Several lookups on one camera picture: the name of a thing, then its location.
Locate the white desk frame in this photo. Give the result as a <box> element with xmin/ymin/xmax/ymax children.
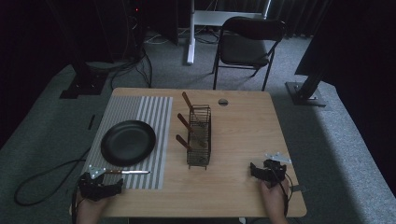
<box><xmin>186</xmin><ymin>0</ymin><xmax>273</xmax><ymax>66</ymax></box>

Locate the black folding chair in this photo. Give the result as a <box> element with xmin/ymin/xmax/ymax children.
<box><xmin>212</xmin><ymin>16</ymin><xmax>288</xmax><ymax>92</ymax></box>

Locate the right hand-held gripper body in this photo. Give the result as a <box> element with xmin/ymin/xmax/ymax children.
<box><xmin>261</xmin><ymin>151</ymin><xmax>292</xmax><ymax>189</ymax></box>

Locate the black wire cutlery rack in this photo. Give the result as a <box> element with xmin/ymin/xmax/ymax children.
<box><xmin>186</xmin><ymin>105</ymin><xmax>213</xmax><ymax>171</ymax></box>

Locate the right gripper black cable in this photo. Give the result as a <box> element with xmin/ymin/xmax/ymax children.
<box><xmin>270</xmin><ymin>161</ymin><xmax>294</xmax><ymax>218</ymax></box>

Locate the wooden-handled table knife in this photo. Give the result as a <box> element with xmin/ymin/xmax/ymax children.
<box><xmin>104</xmin><ymin>169</ymin><xmax>151</xmax><ymax>175</ymax></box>

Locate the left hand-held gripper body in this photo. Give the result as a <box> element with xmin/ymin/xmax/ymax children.
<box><xmin>78</xmin><ymin>164</ymin><xmax>117</xmax><ymax>202</ymax></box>

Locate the grey striped placemat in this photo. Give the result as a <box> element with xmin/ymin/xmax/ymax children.
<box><xmin>81</xmin><ymin>95</ymin><xmax>174</xmax><ymax>190</ymax></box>

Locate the bundle of floor cables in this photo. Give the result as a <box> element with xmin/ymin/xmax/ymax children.
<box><xmin>87</xmin><ymin>29</ymin><xmax>188</xmax><ymax>90</ymax></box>

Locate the black round plate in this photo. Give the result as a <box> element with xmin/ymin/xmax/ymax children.
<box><xmin>100</xmin><ymin>119</ymin><xmax>157</xmax><ymax>167</ymax></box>

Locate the black floor cable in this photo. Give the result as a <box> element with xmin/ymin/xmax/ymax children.
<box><xmin>13</xmin><ymin>147</ymin><xmax>92</xmax><ymax>207</ymax></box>

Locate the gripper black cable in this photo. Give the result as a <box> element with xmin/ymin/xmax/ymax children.
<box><xmin>70</xmin><ymin>181</ymin><xmax>82</xmax><ymax>224</ymax></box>
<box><xmin>270</xmin><ymin>161</ymin><xmax>294</xmax><ymax>218</ymax></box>

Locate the person's left hand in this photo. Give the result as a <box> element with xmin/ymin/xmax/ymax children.
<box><xmin>76</xmin><ymin>189</ymin><xmax>110</xmax><ymax>218</ymax></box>

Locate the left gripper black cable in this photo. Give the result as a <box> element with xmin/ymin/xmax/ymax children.
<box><xmin>70</xmin><ymin>181</ymin><xmax>82</xmax><ymax>224</ymax></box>

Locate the black stand with grey base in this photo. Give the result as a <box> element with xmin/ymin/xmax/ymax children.
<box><xmin>285</xmin><ymin>62</ymin><xmax>328</xmax><ymax>108</ymax></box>

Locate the person's right hand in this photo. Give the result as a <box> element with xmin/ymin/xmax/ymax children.
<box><xmin>260</xmin><ymin>179</ymin><xmax>290</xmax><ymax>217</ymax></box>

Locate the wooden-handled cutlery piece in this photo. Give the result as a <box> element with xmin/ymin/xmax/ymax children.
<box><xmin>181</xmin><ymin>91</ymin><xmax>207</xmax><ymax>127</ymax></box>
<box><xmin>175</xmin><ymin>133</ymin><xmax>193</xmax><ymax>151</ymax></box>
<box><xmin>177</xmin><ymin>112</ymin><xmax>207</xmax><ymax>147</ymax></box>

